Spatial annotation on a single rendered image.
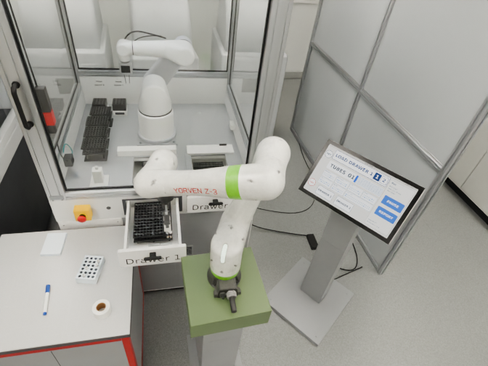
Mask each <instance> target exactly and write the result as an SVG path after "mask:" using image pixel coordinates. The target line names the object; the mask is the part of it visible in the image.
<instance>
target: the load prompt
mask: <svg viewBox="0 0 488 366"><path fill-rule="evenodd" d="M332 159H333V160H336V161H338V162H339V163H341V164H343V165H345V166H347V167H349V168H350V169H352V170H354V171H356V172H358V173H359V174H361V175H363V176H366V177H367V178H368V179H371V180H373V181H374V182H377V183H378V184H380V185H382V186H384V187H386V185H387V184H388V183H389V181H390V180H391V178H390V177H389V176H387V175H385V174H382V173H381V172H379V171H376V170H375V169H374V168H371V167H369V166H367V165H365V164H363V163H361V162H359V161H358V160H356V159H354V158H352V157H350V156H348V155H346V154H344V153H342V152H341V151H339V150H336V152H335V154H334V155H333V157H332Z"/></svg>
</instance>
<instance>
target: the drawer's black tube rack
mask: <svg viewBox="0 0 488 366"><path fill-rule="evenodd" d="M148 203H149V204H148ZM151 203H152V204H151ZM154 203H155V204H154ZM157 203H158V204H157ZM136 204H137V205H136ZM138 204H140V205H138ZM141 204H143V205H141ZM145 204H146V205H145ZM156 232H164V223H163V211H162V207H161V202H160V201H158V202H146V203H135V204H134V230H133V235H137V234H146V233H152V236H153V233H156ZM162 240H169V241H170V240H173V236H172V238H170V235H169V236H168V238H167V237H166V236H159V237H142V238H134V243H143V242H152V241H153V242H155V241H162Z"/></svg>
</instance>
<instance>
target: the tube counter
mask: <svg viewBox="0 0 488 366"><path fill-rule="evenodd" d="M346 179H348V180H349V181H351V182H353V183H355V184H357V185H359V186H360V187H362V188H364V189H366V190H368V191H369V192H371V193H373V194H374V195H377V196H378V197H380V195H381V193H382V192H383V191H384V189H383V188H381V187H379V186H378V185H376V184H373V183H372V182H370V181H368V180H366V179H364V178H363V177H361V176H359V175H357V174H355V173H354V172H352V171H350V172H349V173H348V175H347V177H346Z"/></svg>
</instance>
